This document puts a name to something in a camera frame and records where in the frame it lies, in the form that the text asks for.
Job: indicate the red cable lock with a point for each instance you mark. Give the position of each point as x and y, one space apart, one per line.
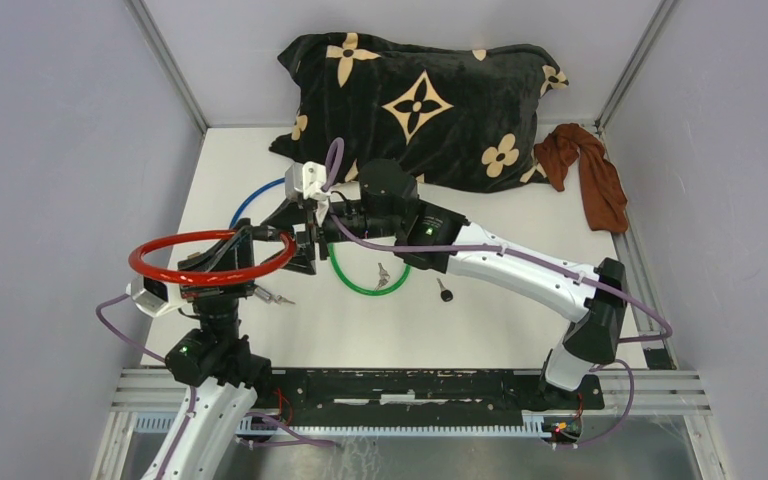
267 234

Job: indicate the black floral pillow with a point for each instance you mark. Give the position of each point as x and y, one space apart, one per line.
460 119

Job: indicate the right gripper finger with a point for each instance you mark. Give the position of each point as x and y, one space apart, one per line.
288 215
298 262

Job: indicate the blue cable lock keys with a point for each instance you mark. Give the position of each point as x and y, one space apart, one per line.
270 297

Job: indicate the brown cloth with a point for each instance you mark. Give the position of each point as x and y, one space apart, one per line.
603 197

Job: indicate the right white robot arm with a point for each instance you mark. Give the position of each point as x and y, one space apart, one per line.
591 298

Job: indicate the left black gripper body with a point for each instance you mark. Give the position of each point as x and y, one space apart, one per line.
220 294

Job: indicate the black padlock key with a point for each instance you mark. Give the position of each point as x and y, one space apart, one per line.
446 295

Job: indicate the green cable lock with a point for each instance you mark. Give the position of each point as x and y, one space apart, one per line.
367 290

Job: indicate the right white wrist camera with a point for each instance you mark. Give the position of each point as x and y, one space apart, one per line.
305 182

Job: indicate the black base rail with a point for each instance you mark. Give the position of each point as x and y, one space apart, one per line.
423 402

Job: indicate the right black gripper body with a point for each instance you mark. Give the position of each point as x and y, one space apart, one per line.
314 232

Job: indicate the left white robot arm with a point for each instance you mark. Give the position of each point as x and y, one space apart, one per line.
222 376

